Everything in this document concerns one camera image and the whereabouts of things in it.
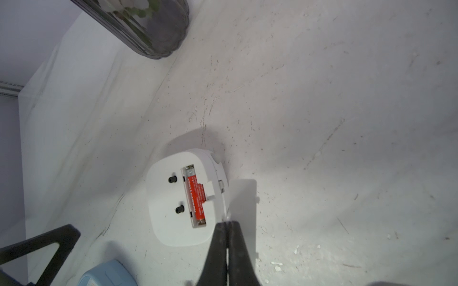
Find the red AA battery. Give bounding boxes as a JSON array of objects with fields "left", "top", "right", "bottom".
[{"left": 187, "top": 175, "right": 206, "bottom": 225}]

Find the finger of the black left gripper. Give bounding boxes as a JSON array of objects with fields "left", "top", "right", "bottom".
[{"left": 1, "top": 224, "right": 81, "bottom": 286}]

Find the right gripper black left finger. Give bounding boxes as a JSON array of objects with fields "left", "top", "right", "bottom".
[{"left": 196, "top": 222, "right": 228, "bottom": 286}]

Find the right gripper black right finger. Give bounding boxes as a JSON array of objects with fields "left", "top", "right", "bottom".
[{"left": 227, "top": 221, "right": 260, "bottom": 286}]

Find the dark glass vase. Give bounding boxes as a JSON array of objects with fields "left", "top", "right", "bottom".
[{"left": 73, "top": 0, "right": 190, "bottom": 60}]

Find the light blue alarm clock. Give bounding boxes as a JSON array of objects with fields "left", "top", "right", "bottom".
[{"left": 78, "top": 259, "right": 138, "bottom": 286}]

